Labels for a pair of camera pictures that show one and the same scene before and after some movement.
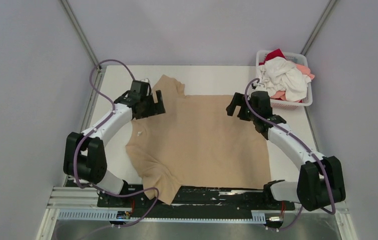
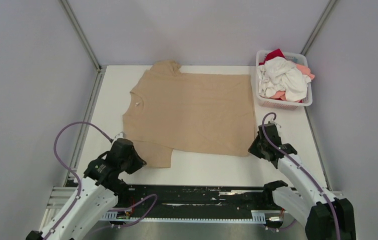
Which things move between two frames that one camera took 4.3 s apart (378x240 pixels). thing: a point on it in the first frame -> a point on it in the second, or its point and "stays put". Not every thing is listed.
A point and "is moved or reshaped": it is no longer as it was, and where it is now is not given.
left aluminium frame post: (80, 33) stays put
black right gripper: (237, 100) -> (252, 149)
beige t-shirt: (197, 143) is moved or reshaped
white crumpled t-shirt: (280, 74) stays put
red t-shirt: (277, 53) stays put
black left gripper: (158, 107) -> (139, 162)
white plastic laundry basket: (302, 59) stays put
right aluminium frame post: (319, 28) stays put
